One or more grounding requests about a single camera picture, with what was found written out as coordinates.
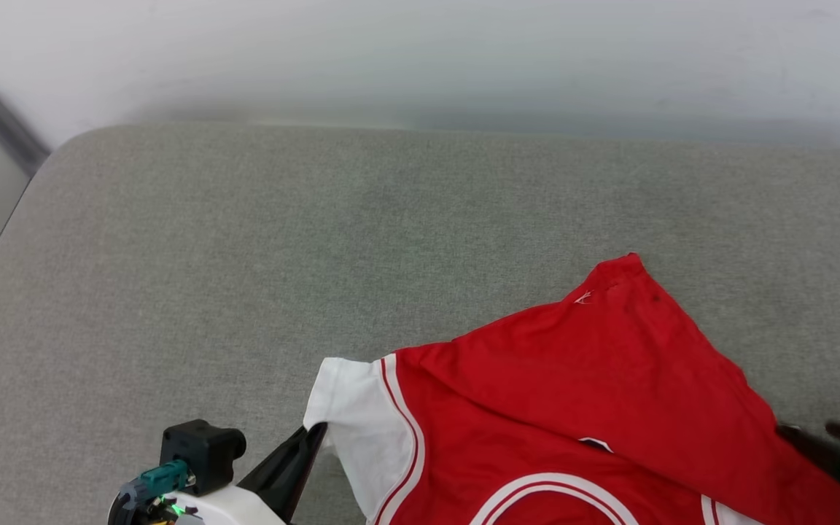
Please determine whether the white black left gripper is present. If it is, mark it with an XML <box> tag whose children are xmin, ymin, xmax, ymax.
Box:
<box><xmin>108</xmin><ymin>422</ymin><xmax>328</xmax><ymax>525</ymax></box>

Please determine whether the teal left camera connector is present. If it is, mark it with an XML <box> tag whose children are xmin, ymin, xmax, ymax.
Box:
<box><xmin>139</xmin><ymin>459</ymin><xmax>196</xmax><ymax>502</ymax></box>

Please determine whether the red basketball jersey white trim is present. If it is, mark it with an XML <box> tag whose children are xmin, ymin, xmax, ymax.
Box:
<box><xmin>303</xmin><ymin>252</ymin><xmax>840</xmax><ymax>525</ymax></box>

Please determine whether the grey metal rail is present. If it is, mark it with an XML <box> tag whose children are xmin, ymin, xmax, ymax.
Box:
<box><xmin>0</xmin><ymin>44</ymin><xmax>52</xmax><ymax>179</ymax></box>

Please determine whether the grey fabric sofa cushion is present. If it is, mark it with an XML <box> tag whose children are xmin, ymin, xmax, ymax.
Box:
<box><xmin>0</xmin><ymin>122</ymin><xmax>840</xmax><ymax>525</ymax></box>

